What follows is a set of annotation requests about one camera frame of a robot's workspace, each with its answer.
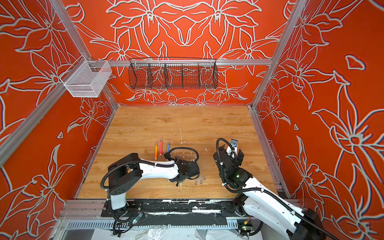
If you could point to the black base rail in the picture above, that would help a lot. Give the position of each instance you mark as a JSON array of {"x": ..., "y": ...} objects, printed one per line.
[{"x": 222, "y": 207}]

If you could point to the black wire basket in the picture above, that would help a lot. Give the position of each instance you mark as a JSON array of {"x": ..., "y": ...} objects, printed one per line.
[{"x": 173, "y": 74}]

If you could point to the pink marker pen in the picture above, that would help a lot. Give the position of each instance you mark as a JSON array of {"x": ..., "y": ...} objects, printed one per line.
[{"x": 161, "y": 147}]

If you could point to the blue marker pen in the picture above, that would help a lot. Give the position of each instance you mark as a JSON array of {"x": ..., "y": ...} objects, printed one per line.
[{"x": 168, "y": 146}]

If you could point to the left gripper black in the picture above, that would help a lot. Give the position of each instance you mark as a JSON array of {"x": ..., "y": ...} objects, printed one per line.
[{"x": 174, "y": 180}]

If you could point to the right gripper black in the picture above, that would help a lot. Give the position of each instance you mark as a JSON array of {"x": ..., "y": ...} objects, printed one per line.
[{"x": 239, "y": 159}]

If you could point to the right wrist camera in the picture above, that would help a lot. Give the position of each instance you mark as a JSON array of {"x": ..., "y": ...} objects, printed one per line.
[{"x": 234, "y": 143}]

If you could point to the orange marker pen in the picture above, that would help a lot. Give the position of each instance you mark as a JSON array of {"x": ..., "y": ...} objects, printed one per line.
[{"x": 156, "y": 150}]

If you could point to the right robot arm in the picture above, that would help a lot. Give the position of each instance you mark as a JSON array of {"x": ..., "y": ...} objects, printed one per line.
[{"x": 255, "y": 200}]

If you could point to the clear plastic bin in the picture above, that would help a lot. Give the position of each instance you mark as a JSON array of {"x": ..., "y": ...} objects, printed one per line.
[{"x": 84, "y": 81}]

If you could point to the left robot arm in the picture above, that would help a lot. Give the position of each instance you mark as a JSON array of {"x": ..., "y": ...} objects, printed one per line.
[{"x": 126, "y": 172}]

